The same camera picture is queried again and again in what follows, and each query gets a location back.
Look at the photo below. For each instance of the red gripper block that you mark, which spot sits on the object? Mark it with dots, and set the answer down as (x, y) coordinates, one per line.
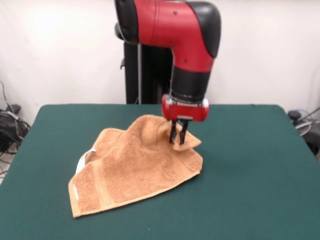
(183, 112)

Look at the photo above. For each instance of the tan terry towel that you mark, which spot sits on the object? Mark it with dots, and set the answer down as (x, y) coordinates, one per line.
(130, 170)

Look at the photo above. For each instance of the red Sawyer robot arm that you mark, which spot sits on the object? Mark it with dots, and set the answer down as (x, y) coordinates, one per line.
(175, 32)

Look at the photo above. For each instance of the dark green table cloth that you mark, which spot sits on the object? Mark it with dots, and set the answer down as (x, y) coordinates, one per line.
(250, 175)

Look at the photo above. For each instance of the black rounded floor base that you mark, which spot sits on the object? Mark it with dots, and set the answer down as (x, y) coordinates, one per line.
(314, 142)

